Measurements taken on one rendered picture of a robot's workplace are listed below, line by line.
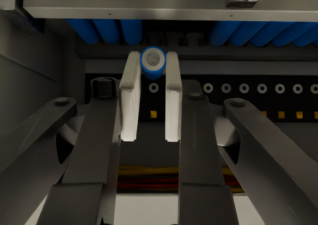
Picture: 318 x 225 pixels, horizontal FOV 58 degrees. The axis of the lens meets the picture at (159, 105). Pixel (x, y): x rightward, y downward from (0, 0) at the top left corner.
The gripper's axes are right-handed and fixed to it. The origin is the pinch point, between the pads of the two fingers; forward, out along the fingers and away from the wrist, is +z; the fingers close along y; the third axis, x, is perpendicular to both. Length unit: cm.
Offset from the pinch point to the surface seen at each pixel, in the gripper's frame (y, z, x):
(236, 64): 9.1, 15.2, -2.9
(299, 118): 16.2, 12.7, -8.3
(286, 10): 8.7, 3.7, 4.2
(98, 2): -3.5, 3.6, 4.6
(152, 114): -0.3, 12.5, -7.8
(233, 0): 4.7, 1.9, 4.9
